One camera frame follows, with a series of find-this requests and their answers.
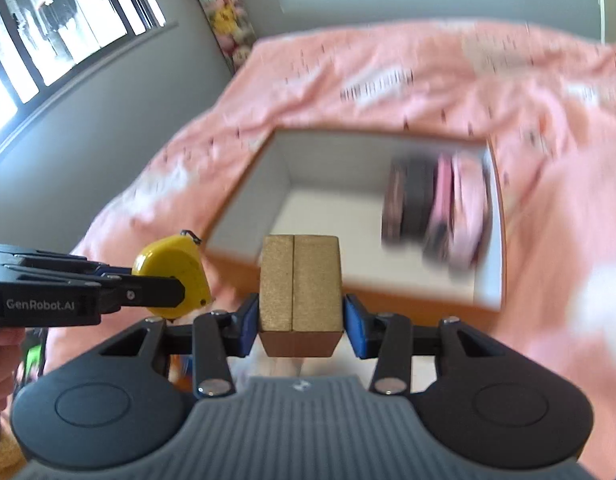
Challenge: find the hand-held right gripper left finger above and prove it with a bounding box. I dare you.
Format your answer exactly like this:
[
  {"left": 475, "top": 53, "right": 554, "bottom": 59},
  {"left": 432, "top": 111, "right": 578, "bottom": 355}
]
[{"left": 99, "top": 294, "right": 263, "bottom": 400}]

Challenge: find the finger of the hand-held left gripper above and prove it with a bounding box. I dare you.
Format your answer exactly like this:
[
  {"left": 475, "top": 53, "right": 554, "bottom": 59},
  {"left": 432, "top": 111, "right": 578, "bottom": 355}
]
[
  {"left": 100, "top": 275, "right": 187, "bottom": 319},
  {"left": 85, "top": 259, "right": 136, "bottom": 281}
]

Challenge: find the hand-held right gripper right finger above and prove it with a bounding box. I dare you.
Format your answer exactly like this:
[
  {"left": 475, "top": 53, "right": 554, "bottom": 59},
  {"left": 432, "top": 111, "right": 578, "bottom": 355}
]
[{"left": 344, "top": 294, "right": 513, "bottom": 396}]

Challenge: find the yellow tape measure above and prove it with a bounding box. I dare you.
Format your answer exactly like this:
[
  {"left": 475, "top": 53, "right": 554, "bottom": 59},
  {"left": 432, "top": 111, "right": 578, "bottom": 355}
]
[{"left": 132, "top": 230, "right": 213, "bottom": 321}]

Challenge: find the gold box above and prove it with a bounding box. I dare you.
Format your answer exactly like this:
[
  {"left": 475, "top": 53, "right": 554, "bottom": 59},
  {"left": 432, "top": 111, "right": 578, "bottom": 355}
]
[{"left": 258, "top": 232, "right": 345, "bottom": 358}]

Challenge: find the printed card box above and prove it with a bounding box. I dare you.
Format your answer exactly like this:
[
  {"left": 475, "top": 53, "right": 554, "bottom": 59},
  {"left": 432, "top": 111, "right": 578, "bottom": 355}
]
[{"left": 380, "top": 155, "right": 413, "bottom": 246}]

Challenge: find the orange cardboard box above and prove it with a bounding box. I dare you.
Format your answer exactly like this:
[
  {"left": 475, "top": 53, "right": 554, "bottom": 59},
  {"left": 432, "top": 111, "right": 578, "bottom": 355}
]
[{"left": 203, "top": 127, "right": 506, "bottom": 313}]

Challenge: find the grey box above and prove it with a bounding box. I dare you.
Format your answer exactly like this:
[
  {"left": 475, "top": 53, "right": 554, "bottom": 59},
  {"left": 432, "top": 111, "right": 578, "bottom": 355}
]
[{"left": 403, "top": 157, "right": 439, "bottom": 241}]

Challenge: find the pink wallet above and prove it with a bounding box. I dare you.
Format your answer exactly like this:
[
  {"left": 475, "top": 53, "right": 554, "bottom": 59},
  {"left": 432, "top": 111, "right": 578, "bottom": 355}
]
[{"left": 423, "top": 155, "right": 459, "bottom": 261}]

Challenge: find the pink pouch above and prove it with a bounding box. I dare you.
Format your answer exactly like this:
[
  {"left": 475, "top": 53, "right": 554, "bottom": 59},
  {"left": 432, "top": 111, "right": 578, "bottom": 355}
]
[{"left": 448, "top": 152, "right": 493, "bottom": 268}]

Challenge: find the person's left hand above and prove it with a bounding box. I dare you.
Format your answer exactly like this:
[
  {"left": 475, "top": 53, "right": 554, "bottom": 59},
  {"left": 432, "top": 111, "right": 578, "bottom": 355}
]
[{"left": 0, "top": 327, "right": 26, "bottom": 418}]

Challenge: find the pink printed blanket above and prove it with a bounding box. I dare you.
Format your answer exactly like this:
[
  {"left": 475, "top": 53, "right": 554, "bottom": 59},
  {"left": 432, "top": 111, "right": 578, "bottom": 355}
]
[{"left": 3, "top": 17, "right": 616, "bottom": 466}]

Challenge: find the window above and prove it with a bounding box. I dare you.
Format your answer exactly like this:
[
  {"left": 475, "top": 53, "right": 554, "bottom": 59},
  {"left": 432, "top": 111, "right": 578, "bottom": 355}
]
[{"left": 0, "top": 0, "right": 181, "bottom": 166}]

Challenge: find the clear tube of plush toys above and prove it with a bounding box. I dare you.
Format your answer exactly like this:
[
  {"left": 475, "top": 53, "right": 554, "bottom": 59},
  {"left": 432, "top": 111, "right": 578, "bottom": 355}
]
[{"left": 183, "top": 0, "right": 253, "bottom": 73}]

